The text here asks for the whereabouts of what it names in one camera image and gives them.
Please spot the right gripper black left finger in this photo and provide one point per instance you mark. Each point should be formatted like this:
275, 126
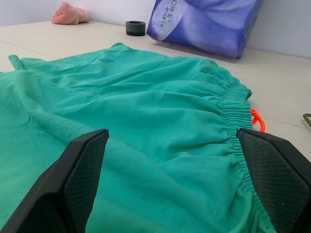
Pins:
60, 189

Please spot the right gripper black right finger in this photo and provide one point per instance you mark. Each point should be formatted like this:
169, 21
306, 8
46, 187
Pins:
279, 174

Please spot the green t-shirt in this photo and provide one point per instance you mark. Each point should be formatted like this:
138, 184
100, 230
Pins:
145, 109

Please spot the purple tissue roll pack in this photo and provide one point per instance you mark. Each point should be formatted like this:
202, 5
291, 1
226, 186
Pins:
206, 26

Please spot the pink crumpled cloth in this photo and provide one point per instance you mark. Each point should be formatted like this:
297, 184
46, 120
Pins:
68, 14

